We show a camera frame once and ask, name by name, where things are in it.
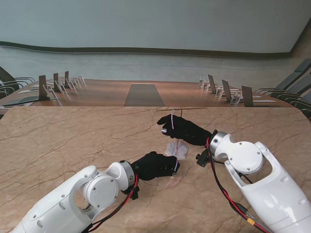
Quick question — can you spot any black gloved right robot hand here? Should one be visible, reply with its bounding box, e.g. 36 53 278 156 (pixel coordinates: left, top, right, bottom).
156 115 212 147

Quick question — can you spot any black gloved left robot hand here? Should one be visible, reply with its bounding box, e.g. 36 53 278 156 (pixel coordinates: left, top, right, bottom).
131 151 181 182

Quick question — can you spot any white thin cable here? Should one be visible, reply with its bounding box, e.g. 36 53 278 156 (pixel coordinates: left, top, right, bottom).
142 108 182 189

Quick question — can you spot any gold T rack marble base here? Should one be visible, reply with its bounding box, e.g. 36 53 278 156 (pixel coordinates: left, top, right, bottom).
155 106 208 161

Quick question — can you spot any brown wooden conference table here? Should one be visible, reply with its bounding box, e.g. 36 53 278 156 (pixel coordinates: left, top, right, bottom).
0 78 296 109

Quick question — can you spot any dark grey office chair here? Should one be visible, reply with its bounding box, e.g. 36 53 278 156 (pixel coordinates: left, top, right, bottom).
0 82 20 100
276 73 311 101
255 71 306 96
289 90 311 121
0 67 36 91
294 58 311 73

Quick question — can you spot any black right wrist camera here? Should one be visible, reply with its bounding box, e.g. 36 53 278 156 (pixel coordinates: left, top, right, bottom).
196 150 212 168

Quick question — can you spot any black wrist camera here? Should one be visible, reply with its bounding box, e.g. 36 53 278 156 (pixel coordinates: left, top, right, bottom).
121 185 139 200
196 150 212 168

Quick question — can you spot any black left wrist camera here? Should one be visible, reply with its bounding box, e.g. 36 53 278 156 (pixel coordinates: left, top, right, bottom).
121 185 139 200

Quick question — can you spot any red black left arm cable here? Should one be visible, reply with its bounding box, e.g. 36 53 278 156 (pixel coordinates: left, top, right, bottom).
84 173 140 233

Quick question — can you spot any red black arm cable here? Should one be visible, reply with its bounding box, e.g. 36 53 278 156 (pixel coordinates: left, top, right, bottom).
206 137 270 233
84 173 140 233

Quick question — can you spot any red black right arm cable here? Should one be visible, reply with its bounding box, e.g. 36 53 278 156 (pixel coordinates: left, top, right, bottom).
206 137 270 233

